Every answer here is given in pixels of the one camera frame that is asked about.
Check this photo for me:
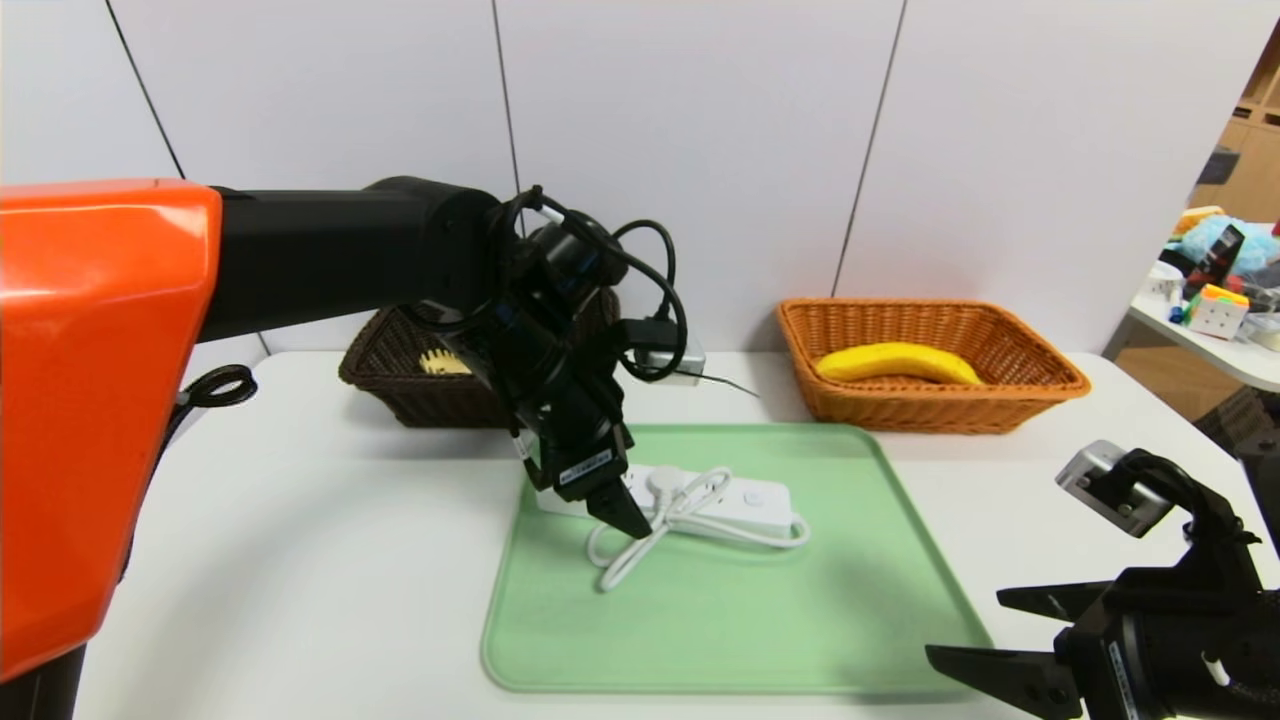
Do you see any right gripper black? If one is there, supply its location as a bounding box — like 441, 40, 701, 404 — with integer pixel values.
924, 567, 1280, 720

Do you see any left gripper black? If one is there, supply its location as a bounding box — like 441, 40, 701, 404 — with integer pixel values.
541, 374, 654, 540

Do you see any white power strip with cable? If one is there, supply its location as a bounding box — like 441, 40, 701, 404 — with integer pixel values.
537, 463, 812, 593

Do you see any yellow banana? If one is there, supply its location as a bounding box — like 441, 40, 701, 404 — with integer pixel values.
814, 342, 984, 387

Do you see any dark brown wicker basket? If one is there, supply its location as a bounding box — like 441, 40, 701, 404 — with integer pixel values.
338, 288, 622, 430

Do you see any orange wicker basket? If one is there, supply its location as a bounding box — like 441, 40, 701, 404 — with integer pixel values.
778, 297, 1092, 436

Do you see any light green plastic tray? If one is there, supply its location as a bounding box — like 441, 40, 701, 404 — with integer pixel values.
480, 422, 994, 697

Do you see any white side table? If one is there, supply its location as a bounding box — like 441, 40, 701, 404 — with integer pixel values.
1127, 285, 1280, 393

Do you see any colourful puzzle cube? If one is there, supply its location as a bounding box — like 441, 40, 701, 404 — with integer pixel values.
1185, 283, 1252, 341

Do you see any black upright box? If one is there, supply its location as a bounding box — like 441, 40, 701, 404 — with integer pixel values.
1190, 225, 1247, 291

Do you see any blue plush toy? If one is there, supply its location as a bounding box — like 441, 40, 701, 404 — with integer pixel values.
1178, 215, 1280, 277

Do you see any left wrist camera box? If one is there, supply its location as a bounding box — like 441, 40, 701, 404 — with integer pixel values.
635, 340, 707, 388

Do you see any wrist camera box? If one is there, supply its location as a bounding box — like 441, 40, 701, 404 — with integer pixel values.
635, 340, 707, 388
1056, 440, 1173, 538

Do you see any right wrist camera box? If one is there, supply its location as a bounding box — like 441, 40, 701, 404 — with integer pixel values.
1056, 440, 1173, 538

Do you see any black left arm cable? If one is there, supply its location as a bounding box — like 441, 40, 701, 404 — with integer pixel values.
500, 185, 691, 384

